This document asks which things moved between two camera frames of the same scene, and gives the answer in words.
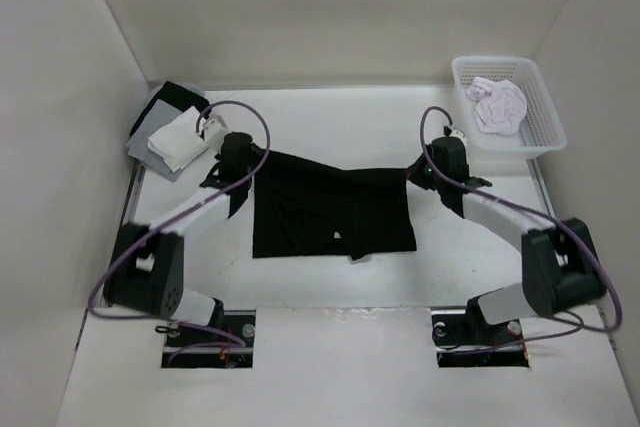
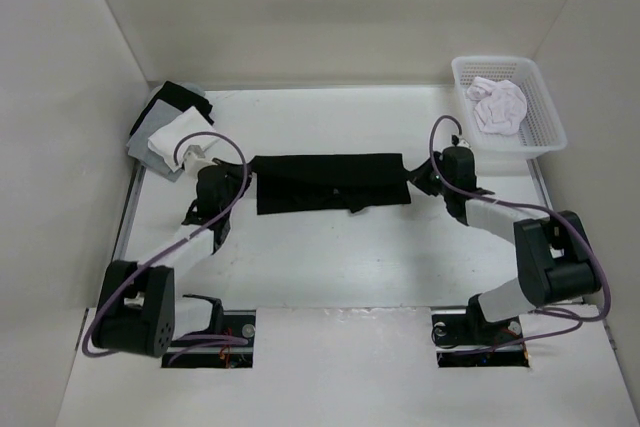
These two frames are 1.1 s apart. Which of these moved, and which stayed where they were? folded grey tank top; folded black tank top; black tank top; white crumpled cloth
Moved: black tank top
Stayed: folded black tank top; white crumpled cloth; folded grey tank top
